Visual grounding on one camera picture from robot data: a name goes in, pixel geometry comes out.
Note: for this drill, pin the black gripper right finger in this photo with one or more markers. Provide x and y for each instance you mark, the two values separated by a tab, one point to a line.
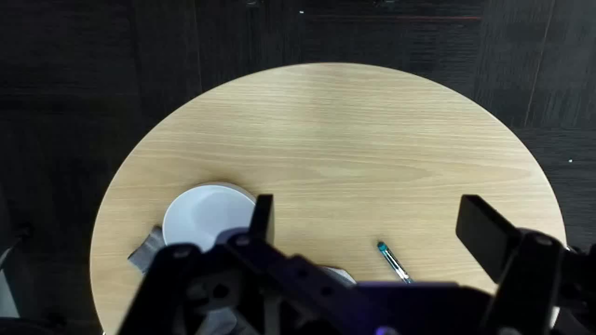
486	234

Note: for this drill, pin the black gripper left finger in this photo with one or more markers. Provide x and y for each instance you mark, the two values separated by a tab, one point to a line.
261	217

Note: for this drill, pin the grey bowl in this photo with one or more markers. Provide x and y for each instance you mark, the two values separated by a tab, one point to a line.
201	212

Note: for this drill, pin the green capped marker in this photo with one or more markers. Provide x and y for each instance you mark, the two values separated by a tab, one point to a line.
393	262

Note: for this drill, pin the round wooden table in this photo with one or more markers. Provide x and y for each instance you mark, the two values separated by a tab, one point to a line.
352	156

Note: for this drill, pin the grey crumpled cloth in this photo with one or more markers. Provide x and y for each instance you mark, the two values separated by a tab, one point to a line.
143	253

